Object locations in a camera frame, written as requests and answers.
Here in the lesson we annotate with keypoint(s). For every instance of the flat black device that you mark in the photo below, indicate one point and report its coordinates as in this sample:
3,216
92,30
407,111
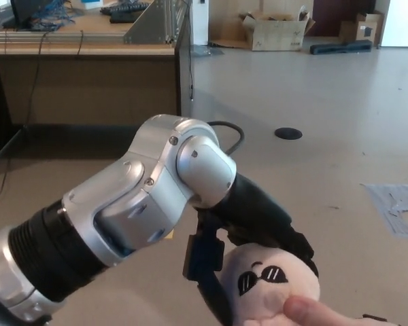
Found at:
122,19

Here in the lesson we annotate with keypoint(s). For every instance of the triangular grey metal bracket frame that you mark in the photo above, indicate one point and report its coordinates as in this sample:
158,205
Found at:
146,27

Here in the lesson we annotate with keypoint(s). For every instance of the white and blue box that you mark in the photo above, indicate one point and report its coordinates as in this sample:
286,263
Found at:
92,2

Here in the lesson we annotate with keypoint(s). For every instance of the wooden desk with dark panels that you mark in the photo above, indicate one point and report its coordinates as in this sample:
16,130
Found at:
88,88

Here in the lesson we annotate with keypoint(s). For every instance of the small cardboard box with label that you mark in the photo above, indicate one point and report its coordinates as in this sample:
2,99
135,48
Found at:
360,30

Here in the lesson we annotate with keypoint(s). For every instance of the grey tape floor patch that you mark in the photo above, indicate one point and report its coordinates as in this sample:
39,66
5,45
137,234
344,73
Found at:
394,205

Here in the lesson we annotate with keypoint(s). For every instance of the black monitor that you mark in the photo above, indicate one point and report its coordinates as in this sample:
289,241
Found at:
24,11

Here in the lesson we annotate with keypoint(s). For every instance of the long black foam block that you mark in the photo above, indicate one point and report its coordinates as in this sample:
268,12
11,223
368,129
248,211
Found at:
340,47

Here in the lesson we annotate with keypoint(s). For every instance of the person's bare hand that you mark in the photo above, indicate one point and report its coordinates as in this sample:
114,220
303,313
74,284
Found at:
313,310

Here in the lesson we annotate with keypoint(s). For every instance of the pink plush dumpling with sunglasses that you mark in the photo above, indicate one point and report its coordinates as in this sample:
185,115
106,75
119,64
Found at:
285,265

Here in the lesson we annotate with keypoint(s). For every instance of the large open cardboard box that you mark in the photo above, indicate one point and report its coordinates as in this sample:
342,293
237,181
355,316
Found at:
277,34

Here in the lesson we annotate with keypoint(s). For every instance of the white cabinet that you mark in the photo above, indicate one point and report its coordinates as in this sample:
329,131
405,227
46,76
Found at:
401,22

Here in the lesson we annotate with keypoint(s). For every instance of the black round floor cap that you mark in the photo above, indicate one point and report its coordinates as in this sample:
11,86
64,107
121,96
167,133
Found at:
288,133

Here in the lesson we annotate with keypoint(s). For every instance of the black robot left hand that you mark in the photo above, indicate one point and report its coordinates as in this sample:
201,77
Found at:
255,214

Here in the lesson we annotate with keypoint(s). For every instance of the aluminium extrusion rail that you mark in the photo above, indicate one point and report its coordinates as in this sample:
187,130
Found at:
54,36

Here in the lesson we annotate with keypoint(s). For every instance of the black keyboard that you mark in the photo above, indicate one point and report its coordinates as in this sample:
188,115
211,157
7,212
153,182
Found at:
124,8

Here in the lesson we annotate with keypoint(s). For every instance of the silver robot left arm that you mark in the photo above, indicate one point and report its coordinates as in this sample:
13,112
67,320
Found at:
122,203

